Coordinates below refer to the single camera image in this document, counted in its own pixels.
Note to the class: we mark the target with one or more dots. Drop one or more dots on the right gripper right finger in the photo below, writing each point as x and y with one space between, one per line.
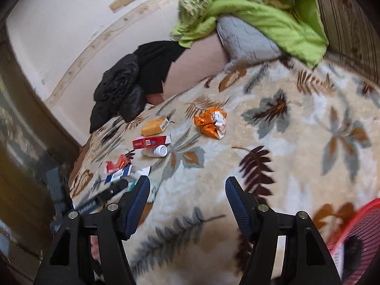
306 260

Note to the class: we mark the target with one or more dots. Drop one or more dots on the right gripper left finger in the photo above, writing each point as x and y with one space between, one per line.
69 259

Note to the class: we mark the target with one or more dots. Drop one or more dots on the torn red white box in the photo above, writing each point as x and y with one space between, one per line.
123 161

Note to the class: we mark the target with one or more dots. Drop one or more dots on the blue white medicine box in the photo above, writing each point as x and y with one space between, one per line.
130 173

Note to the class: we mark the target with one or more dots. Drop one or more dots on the red cigarette pack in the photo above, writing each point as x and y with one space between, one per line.
151 141

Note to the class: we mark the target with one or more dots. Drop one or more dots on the white pill bottle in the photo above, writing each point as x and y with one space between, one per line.
159 151

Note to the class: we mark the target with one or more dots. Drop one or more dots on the orange yellow box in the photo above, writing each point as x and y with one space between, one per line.
154 127

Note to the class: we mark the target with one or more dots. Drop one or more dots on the orange foil wrapper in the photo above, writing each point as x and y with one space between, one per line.
212 122

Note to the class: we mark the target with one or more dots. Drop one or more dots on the red mesh trash basket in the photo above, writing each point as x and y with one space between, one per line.
361 239

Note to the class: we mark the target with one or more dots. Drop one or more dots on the person left hand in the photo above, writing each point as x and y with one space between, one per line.
94 247

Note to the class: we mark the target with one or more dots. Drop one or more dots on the wooden glass door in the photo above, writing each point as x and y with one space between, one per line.
32 143

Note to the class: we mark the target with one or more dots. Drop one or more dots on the black puffer jacket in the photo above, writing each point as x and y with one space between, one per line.
118 93

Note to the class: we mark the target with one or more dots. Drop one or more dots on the floral fleece blanket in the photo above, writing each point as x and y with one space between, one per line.
298 139

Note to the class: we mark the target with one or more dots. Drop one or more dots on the black cloth garment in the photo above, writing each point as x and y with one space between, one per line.
154 62

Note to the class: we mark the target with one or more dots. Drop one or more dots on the grey quilted pillow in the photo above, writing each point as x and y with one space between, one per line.
246 45

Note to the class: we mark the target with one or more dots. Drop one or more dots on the green patterned quilt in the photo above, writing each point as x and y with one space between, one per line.
294 25

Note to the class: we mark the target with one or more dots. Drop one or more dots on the beige wall switch plate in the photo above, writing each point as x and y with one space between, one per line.
118 4

